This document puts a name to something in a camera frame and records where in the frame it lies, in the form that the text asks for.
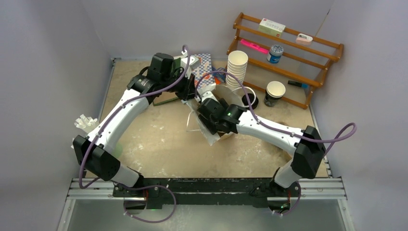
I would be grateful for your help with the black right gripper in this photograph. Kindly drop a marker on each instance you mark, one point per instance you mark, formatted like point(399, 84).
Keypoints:
point(210, 124)

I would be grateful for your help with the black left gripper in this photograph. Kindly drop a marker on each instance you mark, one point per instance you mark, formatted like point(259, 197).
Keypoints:
point(189, 91)

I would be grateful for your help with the brown kraft paper bag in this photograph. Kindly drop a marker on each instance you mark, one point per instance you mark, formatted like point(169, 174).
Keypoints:
point(230, 118)

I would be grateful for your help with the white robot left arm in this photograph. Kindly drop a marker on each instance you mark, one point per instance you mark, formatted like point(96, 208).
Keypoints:
point(94, 151)

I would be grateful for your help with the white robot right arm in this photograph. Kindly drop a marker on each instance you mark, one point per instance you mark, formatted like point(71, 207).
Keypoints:
point(304, 145)

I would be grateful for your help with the green paper bag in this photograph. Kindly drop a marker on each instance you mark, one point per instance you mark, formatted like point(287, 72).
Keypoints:
point(165, 97)

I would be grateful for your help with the blue checkered paper bag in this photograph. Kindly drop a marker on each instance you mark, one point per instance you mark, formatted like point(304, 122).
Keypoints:
point(208, 83)

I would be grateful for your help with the white paper cup stack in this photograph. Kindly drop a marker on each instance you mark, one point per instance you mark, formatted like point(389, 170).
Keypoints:
point(236, 65)

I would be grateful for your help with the black cup with white cup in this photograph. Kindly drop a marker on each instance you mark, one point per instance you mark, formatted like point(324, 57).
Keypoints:
point(275, 90)

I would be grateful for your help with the pink highlighter pen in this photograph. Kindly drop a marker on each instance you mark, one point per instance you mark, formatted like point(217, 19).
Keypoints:
point(254, 46)

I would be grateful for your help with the wooden shelf rack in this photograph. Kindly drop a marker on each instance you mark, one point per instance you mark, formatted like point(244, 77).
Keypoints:
point(312, 84)

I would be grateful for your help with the blue lidded jar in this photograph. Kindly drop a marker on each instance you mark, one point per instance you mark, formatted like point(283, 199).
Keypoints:
point(275, 53)

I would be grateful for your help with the black blue marker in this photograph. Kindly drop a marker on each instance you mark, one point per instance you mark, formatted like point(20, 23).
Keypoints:
point(297, 84)

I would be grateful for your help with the green cup of stirrers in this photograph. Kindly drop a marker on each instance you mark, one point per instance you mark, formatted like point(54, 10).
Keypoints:
point(88, 124)

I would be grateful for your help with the white green box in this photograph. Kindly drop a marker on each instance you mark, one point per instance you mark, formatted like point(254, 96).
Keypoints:
point(271, 28)

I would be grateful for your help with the pink white tape dispenser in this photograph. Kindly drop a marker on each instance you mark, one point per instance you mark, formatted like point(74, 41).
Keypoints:
point(304, 39)

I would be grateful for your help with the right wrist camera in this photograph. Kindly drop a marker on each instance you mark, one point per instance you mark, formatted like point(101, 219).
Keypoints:
point(207, 95)

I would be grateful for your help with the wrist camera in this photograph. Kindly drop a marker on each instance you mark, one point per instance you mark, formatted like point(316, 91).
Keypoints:
point(207, 95)
point(194, 62)

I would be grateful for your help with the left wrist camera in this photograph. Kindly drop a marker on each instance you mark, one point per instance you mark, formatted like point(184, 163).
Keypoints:
point(194, 62)

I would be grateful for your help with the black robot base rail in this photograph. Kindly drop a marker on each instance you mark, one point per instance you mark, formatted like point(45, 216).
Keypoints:
point(274, 193)

